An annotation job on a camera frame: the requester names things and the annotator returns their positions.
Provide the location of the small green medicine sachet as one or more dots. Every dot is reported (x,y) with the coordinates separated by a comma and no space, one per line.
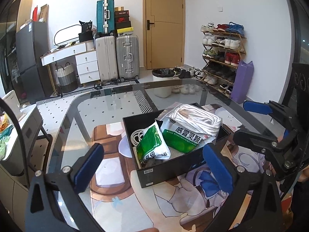
(152,145)

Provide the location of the striped laundry basket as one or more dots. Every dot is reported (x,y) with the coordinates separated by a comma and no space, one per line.
(66,77)

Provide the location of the white drawer desk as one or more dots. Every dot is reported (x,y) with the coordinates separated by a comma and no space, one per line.
(83,58)

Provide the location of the white trash bin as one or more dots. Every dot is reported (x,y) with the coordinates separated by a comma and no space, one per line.
(162,76)

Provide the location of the black storage box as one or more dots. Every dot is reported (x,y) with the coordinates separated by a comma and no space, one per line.
(190,115)

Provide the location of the shoe rack with shoes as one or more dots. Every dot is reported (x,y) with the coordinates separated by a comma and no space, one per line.
(223,49)

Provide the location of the white suitcase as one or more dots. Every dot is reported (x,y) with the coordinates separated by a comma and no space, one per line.
(106,58)

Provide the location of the person right hand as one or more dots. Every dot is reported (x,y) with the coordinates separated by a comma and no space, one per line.
(303,176)

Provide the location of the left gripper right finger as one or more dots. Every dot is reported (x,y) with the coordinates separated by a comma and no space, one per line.
(264,211)

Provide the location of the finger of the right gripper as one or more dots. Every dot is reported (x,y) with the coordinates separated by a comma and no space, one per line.
(260,108)
(261,144)

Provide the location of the teal suitcase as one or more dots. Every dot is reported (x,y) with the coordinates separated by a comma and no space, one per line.
(105,17)

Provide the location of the black refrigerator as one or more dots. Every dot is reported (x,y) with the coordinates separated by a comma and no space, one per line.
(31,45)

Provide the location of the wooden door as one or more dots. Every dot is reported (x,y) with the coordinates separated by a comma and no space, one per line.
(163,33)

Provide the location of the large green medicine packet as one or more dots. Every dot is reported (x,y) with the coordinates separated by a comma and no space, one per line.
(181,138)

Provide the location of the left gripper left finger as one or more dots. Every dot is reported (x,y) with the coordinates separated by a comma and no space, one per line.
(43,212)

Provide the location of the silver suitcase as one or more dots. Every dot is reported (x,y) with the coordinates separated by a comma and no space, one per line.
(127,53)

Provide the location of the purple yoga mat bag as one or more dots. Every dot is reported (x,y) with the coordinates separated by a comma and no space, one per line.
(242,82)

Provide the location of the stacked shoe boxes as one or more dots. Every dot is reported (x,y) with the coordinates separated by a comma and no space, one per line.
(122,21)

